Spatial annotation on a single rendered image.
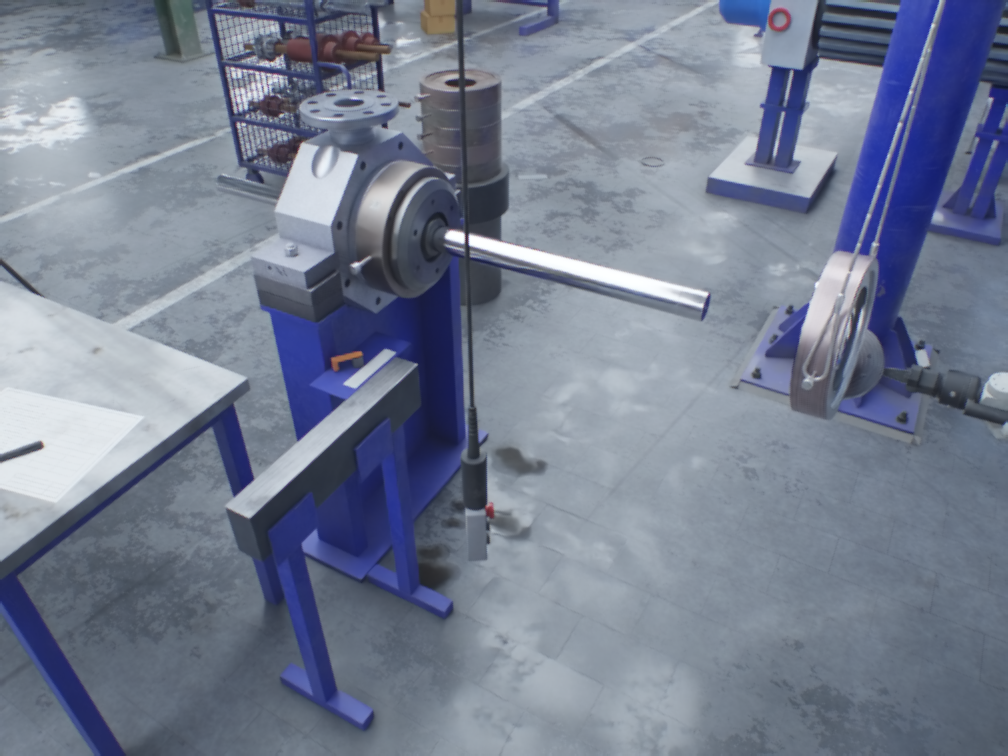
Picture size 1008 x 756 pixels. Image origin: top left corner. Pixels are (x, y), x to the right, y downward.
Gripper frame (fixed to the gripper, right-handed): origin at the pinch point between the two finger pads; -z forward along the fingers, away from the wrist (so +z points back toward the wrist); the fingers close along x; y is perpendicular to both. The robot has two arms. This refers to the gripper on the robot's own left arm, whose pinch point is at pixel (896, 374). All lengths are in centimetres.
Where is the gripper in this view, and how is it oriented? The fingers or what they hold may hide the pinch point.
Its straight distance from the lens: 213.7
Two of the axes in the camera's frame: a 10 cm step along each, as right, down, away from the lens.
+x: 4.7, 1.7, 8.7
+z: 8.2, 2.7, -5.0
